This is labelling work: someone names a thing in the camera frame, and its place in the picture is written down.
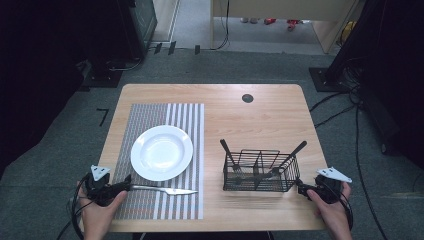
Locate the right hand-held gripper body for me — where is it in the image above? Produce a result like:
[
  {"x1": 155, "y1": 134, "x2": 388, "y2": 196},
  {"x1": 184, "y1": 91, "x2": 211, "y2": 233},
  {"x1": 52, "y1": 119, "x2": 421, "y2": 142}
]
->
[{"x1": 314, "y1": 166, "x2": 353, "y2": 205}]

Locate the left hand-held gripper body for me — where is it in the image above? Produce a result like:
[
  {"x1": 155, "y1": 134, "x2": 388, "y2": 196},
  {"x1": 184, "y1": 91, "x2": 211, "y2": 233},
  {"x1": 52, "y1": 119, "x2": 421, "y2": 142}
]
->
[{"x1": 81, "y1": 164, "x2": 122, "y2": 207}]

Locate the silver table knife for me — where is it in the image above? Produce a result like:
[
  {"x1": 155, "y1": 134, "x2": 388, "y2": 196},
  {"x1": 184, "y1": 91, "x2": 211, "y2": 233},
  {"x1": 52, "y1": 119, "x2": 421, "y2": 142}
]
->
[{"x1": 129, "y1": 184, "x2": 199, "y2": 196}]

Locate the person's right hand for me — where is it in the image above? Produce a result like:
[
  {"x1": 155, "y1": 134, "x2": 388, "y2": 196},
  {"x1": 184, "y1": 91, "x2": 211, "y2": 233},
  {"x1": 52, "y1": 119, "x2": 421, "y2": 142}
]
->
[{"x1": 306, "y1": 181, "x2": 353, "y2": 232}]

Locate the person's left hand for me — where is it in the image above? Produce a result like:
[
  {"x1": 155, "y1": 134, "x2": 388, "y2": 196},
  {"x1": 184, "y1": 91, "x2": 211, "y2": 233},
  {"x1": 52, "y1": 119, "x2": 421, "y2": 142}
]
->
[{"x1": 76, "y1": 180, "x2": 129, "y2": 236}]

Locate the white round plate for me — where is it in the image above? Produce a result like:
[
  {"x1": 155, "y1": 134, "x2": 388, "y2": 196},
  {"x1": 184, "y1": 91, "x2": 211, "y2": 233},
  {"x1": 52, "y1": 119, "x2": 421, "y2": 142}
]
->
[{"x1": 130, "y1": 124, "x2": 195, "y2": 183}]

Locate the striped grey placemat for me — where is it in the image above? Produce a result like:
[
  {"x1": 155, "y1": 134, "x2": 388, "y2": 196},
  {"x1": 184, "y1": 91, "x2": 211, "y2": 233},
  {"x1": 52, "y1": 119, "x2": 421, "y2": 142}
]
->
[{"x1": 112, "y1": 102, "x2": 205, "y2": 221}]

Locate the black L-shaped floor tape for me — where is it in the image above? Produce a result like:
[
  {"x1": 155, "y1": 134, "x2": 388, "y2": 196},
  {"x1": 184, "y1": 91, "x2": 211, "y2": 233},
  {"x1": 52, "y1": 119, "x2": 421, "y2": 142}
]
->
[{"x1": 96, "y1": 107, "x2": 110, "y2": 128}]

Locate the person's dark clothing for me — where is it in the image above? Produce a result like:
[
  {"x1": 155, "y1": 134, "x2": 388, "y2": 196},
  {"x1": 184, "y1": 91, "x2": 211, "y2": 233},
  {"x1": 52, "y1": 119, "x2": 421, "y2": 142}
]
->
[{"x1": 132, "y1": 231, "x2": 276, "y2": 240}]

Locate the black flat stand base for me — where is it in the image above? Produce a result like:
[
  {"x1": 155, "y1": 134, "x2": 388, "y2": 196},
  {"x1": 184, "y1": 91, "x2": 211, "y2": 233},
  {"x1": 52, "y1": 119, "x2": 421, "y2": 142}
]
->
[{"x1": 308, "y1": 66, "x2": 360, "y2": 93}]

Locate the dark curtain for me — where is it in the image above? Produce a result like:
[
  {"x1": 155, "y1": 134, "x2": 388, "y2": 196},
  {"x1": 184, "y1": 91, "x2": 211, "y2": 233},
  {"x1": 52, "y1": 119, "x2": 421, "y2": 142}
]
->
[{"x1": 324, "y1": 0, "x2": 424, "y2": 171}]

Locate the black glass-front cabinet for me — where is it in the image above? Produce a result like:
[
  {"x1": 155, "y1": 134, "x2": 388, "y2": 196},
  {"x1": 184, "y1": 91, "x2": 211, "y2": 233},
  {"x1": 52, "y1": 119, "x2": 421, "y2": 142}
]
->
[{"x1": 114, "y1": 0, "x2": 158, "y2": 62}]

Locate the yellow object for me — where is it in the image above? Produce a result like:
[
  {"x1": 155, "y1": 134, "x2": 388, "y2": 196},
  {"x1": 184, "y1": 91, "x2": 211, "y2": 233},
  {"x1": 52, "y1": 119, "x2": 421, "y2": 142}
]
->
[{"x1": 338, "y1": 20, "x2": 357, "y2": 47}]

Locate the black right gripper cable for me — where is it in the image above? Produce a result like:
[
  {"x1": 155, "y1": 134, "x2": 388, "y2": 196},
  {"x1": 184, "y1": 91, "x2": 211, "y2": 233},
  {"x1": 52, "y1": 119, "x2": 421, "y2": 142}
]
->
[{"x1": 319, "y1": 181, "x2": 355, "y2": 232}]

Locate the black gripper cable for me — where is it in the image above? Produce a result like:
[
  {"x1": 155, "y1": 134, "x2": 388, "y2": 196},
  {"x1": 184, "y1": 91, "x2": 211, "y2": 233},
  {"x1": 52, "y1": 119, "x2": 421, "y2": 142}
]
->
[
  {"x1": 60, "y1": 173, "x2": 92, "y2": 240},
  {"x1": 319, "y1": 181, "x2": 355, "y2": 232}
]

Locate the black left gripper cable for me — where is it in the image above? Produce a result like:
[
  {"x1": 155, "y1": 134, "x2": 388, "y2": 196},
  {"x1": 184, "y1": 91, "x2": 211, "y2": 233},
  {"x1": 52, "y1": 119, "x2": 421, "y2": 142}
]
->
[{"x1": 60, "y1": 173, "x2": 92, "y2": 240}]

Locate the black-handled spoon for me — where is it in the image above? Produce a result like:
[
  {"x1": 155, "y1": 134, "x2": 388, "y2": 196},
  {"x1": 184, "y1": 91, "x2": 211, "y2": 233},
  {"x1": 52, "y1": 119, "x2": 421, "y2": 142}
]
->
[{"x1": 271, "y1": 140, "x2": 309, "y2": 176}]

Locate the long black floor cable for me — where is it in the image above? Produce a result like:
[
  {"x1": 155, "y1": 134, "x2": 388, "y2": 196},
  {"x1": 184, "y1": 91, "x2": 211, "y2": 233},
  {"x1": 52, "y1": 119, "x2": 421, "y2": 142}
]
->
[{"x1": 353, "y1": 104, "x2": 390, "y2": 240}]

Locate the black wire cutlery basket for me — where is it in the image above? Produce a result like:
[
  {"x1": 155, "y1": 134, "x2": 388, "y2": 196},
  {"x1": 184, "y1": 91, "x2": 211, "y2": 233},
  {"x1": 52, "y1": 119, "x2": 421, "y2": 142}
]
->
[{"x1": 222, "y1": 148, "x2": 301, "y2": 194}]

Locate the black-handled fork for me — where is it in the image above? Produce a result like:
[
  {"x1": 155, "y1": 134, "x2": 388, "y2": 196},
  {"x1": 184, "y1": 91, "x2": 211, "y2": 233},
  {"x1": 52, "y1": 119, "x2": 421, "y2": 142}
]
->
[{"x1": 219, "y1": 138, "x2": 243, "y2": 175}]

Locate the grey floor cable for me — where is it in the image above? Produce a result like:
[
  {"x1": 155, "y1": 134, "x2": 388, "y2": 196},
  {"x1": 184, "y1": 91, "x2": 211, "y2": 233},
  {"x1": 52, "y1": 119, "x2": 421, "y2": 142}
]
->
[{"x1": 109, "y1": 57, "x2": 145, "y2": 72}]

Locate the black hanging cable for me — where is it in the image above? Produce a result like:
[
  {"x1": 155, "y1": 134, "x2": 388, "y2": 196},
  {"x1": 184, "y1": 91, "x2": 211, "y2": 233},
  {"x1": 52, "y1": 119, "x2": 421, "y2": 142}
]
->
[{"x1": 210, "y1": 0, "x2": 232, "y2": 52}]

